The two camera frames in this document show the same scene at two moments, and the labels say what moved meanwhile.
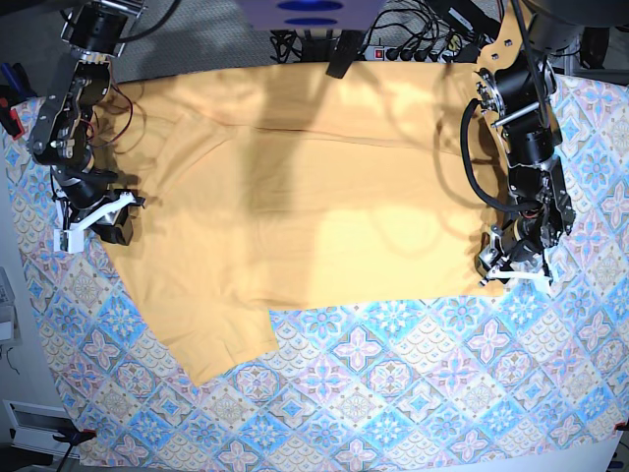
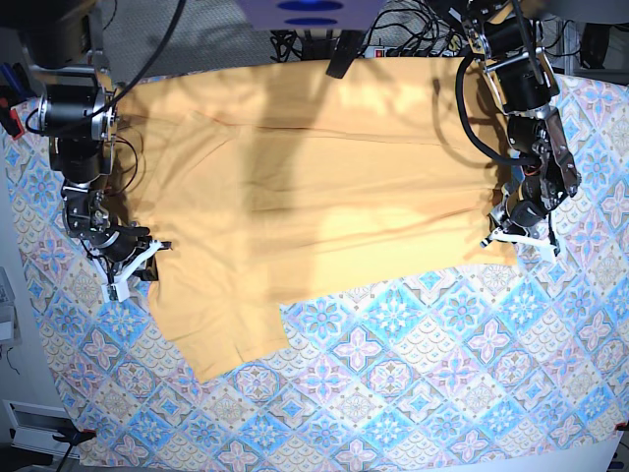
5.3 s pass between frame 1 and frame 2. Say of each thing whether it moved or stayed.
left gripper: moved
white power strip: stayed
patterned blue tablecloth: stayed
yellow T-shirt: moved
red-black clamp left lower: stayed
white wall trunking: stayed
